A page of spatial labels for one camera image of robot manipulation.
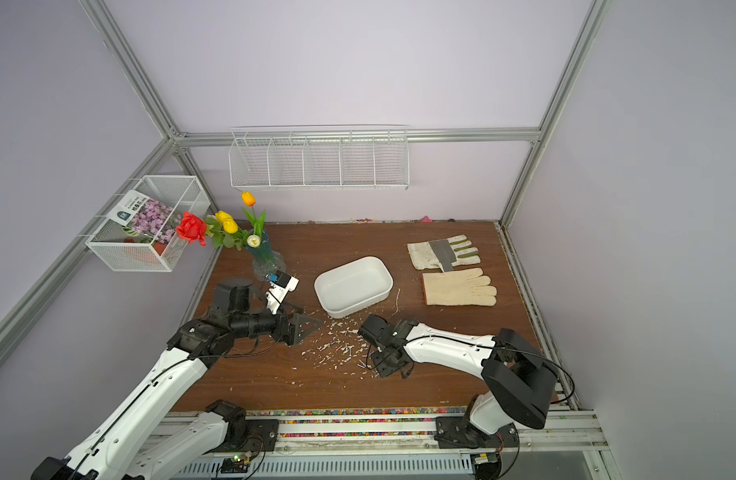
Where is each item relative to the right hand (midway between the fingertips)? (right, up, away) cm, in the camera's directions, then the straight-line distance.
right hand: (386, 360), depth 84 cm
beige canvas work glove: (+28, +19, +15) cm, 37 cm away
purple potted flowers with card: (-60, +39, -10) cm, 73 cm away
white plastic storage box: (-11, +19, +18) cm, 28 cm away
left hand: (-19, +15, -13) cm, 27 cm away
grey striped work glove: (+22, +30, +27) cm, 46 cm away
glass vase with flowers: (-36, +36, -5) cm, 51 cm away
